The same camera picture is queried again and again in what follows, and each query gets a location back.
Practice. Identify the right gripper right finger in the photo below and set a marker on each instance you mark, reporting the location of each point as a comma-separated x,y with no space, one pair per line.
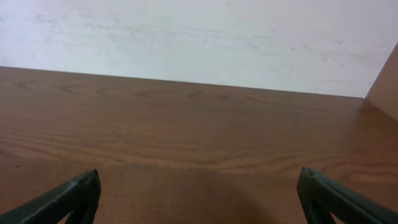
324,199

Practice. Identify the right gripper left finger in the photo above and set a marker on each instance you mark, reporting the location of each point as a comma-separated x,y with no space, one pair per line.
77,199

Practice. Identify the wooden side panel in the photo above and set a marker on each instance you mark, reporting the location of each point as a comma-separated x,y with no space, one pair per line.
383,93

